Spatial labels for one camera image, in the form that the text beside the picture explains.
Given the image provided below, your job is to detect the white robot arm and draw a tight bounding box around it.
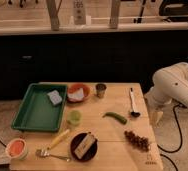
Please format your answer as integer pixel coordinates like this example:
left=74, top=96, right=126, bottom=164
left=144, top=62, right=188, bottom=126

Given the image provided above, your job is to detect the orange bowl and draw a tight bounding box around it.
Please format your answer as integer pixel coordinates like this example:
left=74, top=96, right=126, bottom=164
left=67, top=83, right=90, bottom=102

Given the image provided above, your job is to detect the dark cabinet front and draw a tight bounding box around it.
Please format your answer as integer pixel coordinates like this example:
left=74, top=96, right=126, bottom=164
left=0, top=30, right=188, bottom=99

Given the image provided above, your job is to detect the yellow handled utensil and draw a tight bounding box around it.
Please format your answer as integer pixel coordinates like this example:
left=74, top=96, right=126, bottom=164
left=47, top=129, right=70, bottom=150

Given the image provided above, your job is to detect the green pepper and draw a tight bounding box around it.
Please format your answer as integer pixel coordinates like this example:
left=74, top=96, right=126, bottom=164
left=102, top=112, right=127, bottom=125

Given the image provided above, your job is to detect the black cable right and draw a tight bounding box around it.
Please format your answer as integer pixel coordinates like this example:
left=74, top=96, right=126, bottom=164
left=157, top=103, right=185, bottom=171

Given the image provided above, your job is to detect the small metal cup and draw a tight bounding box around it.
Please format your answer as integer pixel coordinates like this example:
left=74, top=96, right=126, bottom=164
left=95, top=83, right=107, bottom=98

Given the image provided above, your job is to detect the bunch of brown grapes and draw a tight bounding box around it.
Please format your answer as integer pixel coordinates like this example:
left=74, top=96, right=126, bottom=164
left=124, top=131, right=150, bottom=152

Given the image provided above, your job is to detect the orange lidded white container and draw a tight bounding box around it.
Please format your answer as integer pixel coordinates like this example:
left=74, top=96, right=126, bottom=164
left=5, top=138, right=28, bottom=160

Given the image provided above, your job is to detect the grey green sponge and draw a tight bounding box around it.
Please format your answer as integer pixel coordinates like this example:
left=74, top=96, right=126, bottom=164
left=47, top=90, right=62, bottom=106

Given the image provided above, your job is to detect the green plastic cup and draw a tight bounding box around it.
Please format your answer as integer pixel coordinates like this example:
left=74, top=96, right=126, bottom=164
left=67, top=110, right=81, bottom=126

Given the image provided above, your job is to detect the green plastic tray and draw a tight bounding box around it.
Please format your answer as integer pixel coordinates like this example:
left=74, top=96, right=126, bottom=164
left=12, top=83, right=67, bottom=132

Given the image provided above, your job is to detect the white crumpled cloth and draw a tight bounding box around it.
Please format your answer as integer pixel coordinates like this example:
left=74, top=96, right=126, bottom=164
left=68, top=88, right=85, bottom=101

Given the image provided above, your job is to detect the metal fork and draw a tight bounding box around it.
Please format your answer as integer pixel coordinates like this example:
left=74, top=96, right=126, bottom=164
left=35, top=149, right=71, bottom=162

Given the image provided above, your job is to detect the dark round plate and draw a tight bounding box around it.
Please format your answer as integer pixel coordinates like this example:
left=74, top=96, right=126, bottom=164
left=70, top=132, right=98, bottom=162

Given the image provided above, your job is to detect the cream box on plate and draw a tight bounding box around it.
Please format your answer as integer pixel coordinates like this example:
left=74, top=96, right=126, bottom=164
left=74, top=133, right=96, bottom=159

